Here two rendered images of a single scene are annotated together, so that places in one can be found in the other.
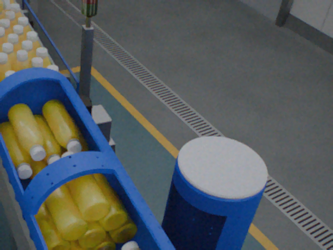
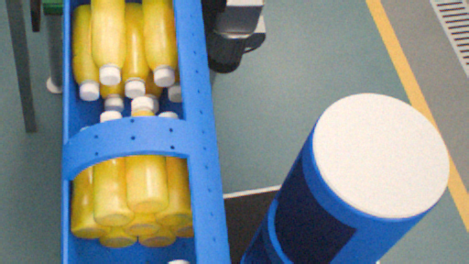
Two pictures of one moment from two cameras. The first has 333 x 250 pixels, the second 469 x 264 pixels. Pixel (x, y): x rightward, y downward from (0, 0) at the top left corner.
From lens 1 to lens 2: 0.43 m
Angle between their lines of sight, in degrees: 21
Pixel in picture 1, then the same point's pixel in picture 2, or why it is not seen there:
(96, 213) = (147, 206)
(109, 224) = (167, 219)
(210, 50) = not seen: outside the picture
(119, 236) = (180, 230)
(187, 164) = (327, 137)
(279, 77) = not seen: outside the picture
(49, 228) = (86, 199)
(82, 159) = (147, 130)
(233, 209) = (370, 225)
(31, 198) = (70, 159)
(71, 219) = (112, 206)
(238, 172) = (398, 172)
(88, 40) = not seen: outside the picture
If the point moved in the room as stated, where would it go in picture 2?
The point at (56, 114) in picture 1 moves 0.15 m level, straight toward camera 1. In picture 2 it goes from (156, 17) to (134, 78)
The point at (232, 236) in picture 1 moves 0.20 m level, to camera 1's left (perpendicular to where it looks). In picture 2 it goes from (364, 250) to (277, 209)
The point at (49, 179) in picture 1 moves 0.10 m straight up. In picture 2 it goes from (95, 146) to (95, 115)
